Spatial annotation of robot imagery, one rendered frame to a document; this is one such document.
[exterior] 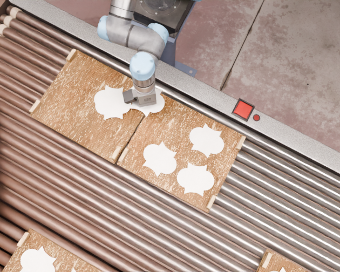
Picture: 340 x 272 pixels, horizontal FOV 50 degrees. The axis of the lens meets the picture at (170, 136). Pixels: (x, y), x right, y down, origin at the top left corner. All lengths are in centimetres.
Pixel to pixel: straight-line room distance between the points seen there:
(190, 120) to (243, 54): 131
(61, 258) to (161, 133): 61
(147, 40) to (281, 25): 187
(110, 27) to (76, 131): 52
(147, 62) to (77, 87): 55
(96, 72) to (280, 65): 154
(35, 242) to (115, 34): 83
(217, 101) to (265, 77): 116
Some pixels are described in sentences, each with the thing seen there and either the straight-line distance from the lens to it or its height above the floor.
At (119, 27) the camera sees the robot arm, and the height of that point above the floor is 136.
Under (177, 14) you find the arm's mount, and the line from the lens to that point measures 171.
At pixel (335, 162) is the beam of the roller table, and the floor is 91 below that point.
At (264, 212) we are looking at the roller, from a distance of 153.
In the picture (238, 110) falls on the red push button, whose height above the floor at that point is 93.
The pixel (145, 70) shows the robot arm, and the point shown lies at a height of 138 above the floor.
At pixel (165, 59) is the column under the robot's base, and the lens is 211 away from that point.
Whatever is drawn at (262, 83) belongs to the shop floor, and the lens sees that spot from 269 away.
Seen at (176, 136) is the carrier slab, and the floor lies 94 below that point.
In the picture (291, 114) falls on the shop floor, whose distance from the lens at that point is 267.
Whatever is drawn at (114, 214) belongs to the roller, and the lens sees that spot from 149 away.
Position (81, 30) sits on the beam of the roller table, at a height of 91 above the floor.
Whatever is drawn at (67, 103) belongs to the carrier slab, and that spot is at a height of 94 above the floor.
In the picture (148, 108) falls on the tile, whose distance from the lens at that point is 139.
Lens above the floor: 239
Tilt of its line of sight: 75 degrees down
